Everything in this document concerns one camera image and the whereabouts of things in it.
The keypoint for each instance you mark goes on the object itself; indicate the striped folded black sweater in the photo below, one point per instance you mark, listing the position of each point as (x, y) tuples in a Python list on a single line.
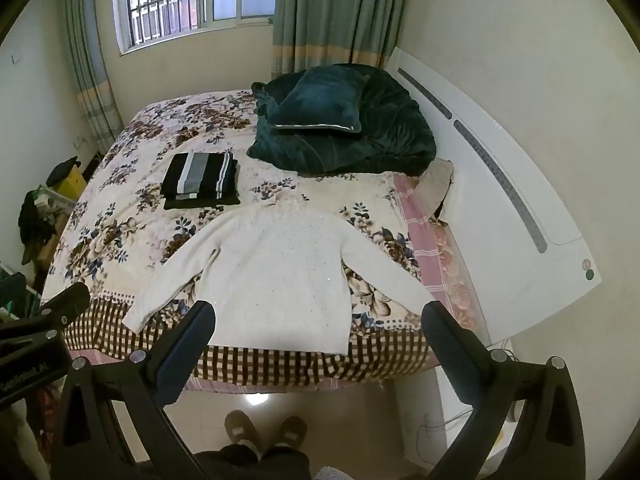
[(200, 172)]

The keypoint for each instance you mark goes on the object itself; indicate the white bed headboard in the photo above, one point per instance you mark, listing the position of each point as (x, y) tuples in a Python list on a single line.
[(500, 240)]

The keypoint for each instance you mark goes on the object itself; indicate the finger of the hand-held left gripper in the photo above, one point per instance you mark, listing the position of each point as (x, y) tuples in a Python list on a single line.
[(12, 290), (70, 302)]

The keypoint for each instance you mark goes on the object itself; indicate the black cloth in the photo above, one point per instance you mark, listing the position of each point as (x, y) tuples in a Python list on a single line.
[(60, 172)]

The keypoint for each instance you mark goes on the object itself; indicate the dark green pillow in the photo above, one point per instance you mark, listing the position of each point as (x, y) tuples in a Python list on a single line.
[(320, 100)]

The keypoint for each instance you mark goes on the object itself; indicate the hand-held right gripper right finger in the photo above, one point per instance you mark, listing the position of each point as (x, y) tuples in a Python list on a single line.
[(446, 350)]

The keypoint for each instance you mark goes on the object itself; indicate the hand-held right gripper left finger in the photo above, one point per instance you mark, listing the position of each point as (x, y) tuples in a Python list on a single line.
[(185, 355)]

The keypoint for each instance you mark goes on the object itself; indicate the person's dark pants legs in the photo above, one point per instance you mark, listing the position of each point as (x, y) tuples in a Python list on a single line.
[(250, 462)]

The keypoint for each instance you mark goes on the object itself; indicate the pink striped sheet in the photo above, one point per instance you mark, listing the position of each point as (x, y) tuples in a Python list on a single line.
[(425, 240)]

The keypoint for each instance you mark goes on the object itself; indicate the dark green quilt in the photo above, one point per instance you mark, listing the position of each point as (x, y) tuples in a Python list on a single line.
[(380, 135)]

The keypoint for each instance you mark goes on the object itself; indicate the yellow box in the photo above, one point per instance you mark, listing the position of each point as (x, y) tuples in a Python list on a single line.
[(72, 185)]

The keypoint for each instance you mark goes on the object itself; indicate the white knit sweater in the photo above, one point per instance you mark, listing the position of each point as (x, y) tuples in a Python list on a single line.
[(280, 270)]

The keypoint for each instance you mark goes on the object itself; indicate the beige pillow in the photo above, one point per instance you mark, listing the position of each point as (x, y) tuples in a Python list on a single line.
[(437, 185)]

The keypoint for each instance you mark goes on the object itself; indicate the green rack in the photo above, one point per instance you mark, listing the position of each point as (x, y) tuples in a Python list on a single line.
[(20, 310)]

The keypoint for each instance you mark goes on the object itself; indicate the floral blanket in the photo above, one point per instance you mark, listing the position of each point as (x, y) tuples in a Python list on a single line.
[(130, 220)]

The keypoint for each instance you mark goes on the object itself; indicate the dark clothes pile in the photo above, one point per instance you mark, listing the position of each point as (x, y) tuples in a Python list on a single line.
[(35, 220)]

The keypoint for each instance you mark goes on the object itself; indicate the grey-green curtain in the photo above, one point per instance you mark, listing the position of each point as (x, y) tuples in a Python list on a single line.
[(340, 10), (90, 70)]

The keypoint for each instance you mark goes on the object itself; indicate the folded black garment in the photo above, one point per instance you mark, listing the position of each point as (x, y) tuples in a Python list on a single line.
[(205, 203)]

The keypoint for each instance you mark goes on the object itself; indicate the grey slipper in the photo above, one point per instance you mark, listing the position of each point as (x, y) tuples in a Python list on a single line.
[(242, 430), (290, 432)]

